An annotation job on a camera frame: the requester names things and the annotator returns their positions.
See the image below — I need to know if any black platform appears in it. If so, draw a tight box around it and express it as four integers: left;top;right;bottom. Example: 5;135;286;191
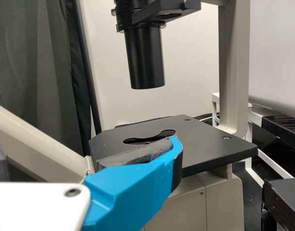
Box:
261;115;295;146
262;177;295;231

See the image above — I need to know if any cream microscope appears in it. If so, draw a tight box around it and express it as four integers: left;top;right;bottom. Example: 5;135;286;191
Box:
0;0;259;231

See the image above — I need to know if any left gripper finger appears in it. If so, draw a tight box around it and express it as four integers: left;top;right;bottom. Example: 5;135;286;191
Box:
82;136;183;231

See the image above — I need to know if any white metal frame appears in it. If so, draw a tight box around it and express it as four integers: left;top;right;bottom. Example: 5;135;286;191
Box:
211;92;295;180

